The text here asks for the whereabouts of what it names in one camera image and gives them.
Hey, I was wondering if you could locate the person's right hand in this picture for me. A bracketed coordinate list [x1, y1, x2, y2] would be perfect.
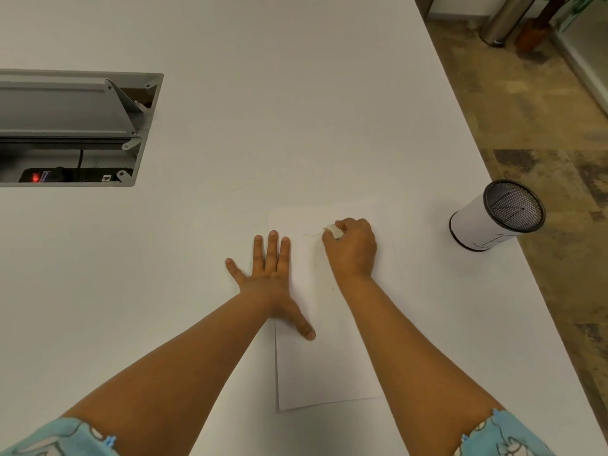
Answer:
[322, 217, 378, 282]

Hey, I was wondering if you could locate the person's left hand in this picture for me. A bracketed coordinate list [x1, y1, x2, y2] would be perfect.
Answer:
[225, 230, 317, 341]

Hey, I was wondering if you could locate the white paper sheet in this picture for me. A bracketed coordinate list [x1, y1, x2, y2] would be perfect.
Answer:
[267, 199, 399, 413]

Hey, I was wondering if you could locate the person's right forearm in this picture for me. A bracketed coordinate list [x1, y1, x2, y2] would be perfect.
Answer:
[333, 272, 505, 456]

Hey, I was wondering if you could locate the person's left forearm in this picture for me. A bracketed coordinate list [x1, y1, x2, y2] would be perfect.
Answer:
[61, 288, 282, 456]

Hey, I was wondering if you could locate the paper-wrapped mesh pen cup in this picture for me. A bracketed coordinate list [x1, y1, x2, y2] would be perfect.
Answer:
[448, 179, 546, 253]

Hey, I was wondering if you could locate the black power strip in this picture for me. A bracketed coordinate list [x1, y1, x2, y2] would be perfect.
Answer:
[19, 167, 120, 184]

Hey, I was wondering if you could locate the light blue patterned shirt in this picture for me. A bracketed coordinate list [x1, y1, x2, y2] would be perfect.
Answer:
[0, 408, 557, 456]

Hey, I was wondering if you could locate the steel trash can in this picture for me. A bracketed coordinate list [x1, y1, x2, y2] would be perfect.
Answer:
[478, 0, 538, 47]

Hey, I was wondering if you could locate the brown plant pot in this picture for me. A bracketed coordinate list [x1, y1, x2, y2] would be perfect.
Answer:
[515, 19, 554, 55]

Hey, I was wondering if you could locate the grey table cable box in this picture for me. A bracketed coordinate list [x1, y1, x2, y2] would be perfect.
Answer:
[0, 68, 165, 188]

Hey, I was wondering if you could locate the grey metal cable box flap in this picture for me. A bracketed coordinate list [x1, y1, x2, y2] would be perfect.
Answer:
[0, 74, 143, 144]

